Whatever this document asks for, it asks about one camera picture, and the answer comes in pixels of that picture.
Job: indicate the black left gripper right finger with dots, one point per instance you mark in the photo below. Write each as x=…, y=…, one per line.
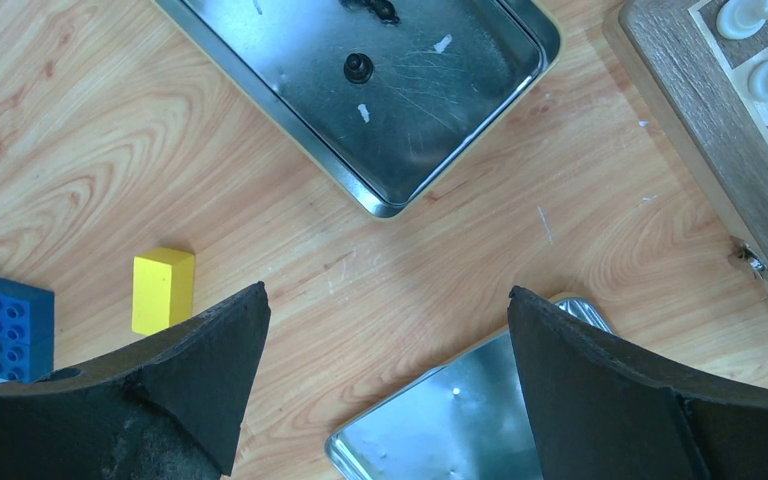
x=601, y=407

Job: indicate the blue lego brick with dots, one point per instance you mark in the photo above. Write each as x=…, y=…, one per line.
x=26, y=331

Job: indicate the black pawn in tin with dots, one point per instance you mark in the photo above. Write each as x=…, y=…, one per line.
x=358, y=68

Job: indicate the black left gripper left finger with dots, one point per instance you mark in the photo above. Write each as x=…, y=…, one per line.
x=168, y=406

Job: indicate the small yellow block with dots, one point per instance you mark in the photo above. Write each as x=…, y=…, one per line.
x=163, y=287

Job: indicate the wooden chess board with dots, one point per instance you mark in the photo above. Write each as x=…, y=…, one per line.
x=702, y=68

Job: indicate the silver metal tin box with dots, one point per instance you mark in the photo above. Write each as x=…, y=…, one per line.
x=442, y=77

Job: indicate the silver tin lid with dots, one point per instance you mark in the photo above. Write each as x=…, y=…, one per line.
x=464, y=419

